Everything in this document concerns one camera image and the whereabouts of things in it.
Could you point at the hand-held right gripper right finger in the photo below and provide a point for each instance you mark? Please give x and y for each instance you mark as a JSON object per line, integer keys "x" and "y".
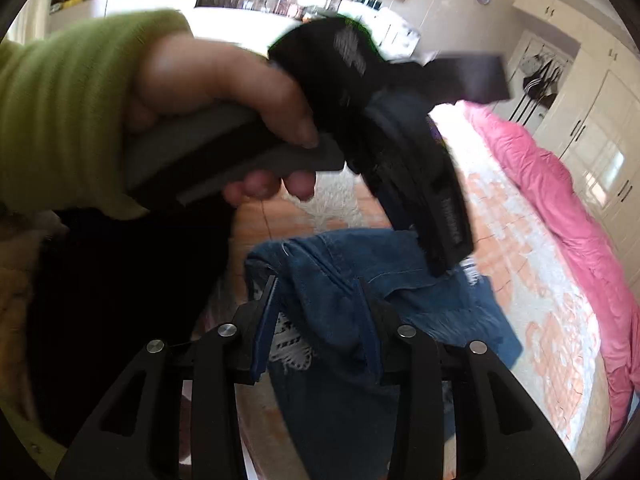
{"x": 371, "y": 346}

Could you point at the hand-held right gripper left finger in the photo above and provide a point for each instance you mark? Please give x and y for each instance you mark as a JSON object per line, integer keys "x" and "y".
{"x": 265, "y": 331}

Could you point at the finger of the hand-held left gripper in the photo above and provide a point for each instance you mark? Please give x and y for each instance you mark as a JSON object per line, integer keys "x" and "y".
{"x": 450, "y": 260}

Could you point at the blue denim pants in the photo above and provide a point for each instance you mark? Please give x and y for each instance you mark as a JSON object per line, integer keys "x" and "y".
{"x": 345, "y": 285}

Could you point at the person's left hand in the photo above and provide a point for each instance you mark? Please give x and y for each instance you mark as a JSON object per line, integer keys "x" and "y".
{"x": 215, "y": 75}

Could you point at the peach and white lace bedspread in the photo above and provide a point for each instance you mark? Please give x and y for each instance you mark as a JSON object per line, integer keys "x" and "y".
{"x": 530, "y": 280}

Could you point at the pink blanket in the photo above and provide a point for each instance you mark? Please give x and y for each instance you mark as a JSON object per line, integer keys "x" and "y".
{"x": 550, "y": 185}

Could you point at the person's black trousers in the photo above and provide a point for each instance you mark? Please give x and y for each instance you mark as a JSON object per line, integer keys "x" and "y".
{"x": 130, "y": 300}

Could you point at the hanging black bags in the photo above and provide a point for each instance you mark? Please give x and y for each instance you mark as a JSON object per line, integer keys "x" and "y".
{"x": 540, "y": 85}

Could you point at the white wardrobe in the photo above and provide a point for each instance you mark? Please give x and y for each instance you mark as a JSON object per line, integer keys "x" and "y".
{"x": 590, "y": 110}

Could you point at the white cluttered shelf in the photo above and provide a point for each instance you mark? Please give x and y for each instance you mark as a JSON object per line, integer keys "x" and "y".
{"x": 150, "y": 5}

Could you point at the person's green sweater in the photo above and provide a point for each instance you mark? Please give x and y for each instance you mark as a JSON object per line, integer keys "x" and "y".
{"x": 22, "y": 440}

